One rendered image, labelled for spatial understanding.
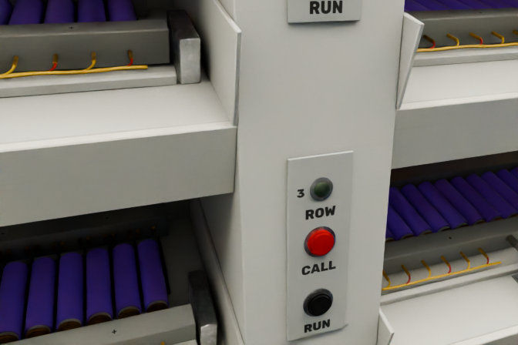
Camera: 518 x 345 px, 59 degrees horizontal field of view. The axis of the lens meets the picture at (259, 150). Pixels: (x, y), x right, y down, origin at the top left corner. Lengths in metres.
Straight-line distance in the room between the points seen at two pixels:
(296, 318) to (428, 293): 0.16
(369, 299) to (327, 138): 0.12
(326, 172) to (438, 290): 0.20
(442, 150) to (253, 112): 0.14
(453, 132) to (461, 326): 0.17
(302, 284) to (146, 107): 0.14
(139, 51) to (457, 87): 0.20
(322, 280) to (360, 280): 0.03
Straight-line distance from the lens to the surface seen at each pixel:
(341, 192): 0.27
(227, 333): 0.34
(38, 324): 0.37
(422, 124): 0.29
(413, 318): 0.41
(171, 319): 0.35
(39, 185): 0.24
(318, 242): 0.27
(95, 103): 0.26
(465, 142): 0.32
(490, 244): 0.48
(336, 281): 0.30
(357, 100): 0.26
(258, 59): 0.23
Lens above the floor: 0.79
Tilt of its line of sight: 19 degrees down
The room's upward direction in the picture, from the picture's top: 1 degrees counter-clockwise
